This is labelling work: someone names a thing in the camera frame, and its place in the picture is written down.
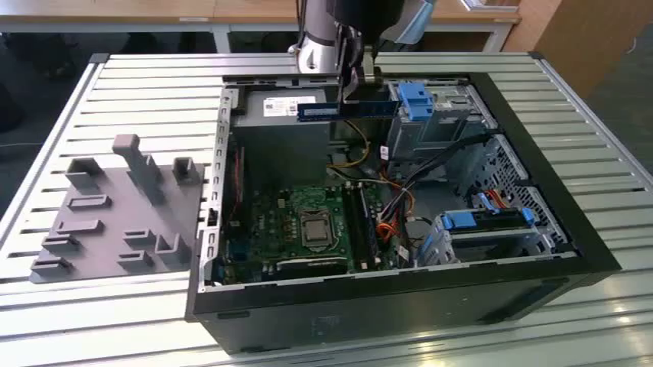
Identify silver CPU socket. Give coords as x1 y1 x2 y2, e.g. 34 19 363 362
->
297 208 337 252

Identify orange wires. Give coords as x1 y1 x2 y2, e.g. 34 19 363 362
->
376 223 405 245

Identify grey parts rack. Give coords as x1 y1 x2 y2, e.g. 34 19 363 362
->
28 133 206 284

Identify blue RAM stick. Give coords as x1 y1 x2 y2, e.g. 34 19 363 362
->
297 99 400 122

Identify yellow wires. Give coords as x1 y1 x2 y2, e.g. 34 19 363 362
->
326 119 373 170

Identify green motherboard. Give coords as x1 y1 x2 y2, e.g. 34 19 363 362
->
222 181 405 286

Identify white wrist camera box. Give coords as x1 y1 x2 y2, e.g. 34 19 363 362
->
392 0 436 44

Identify thick black wire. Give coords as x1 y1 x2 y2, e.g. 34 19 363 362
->
381 133 492 223

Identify red disk wire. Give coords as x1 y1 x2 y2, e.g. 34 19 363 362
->
486 189 517 210

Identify wooden desk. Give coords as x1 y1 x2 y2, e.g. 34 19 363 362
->
0 0 522 34

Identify wooden cabinet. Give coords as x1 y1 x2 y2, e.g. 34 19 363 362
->
502 0 653 101

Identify blue drive bay latch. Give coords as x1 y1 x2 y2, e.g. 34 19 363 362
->
400 83 434 121

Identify dark office chair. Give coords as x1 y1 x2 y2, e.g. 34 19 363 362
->
0 32 79 135

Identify hard disk in blue carrier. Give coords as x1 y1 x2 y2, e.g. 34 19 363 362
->
440 208 536 233

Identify grey power supply unit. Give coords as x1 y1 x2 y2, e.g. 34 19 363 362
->
231 89 342 188

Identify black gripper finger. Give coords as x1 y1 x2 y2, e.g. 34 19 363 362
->
335 22 365 106
361 42 384 105

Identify black PC case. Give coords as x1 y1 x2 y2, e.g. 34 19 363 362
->
185 71 623 355

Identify thin red wire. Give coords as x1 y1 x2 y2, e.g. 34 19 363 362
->
227 148 247 225

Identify black RAM slot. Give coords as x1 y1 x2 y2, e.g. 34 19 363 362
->
341 182 373 273

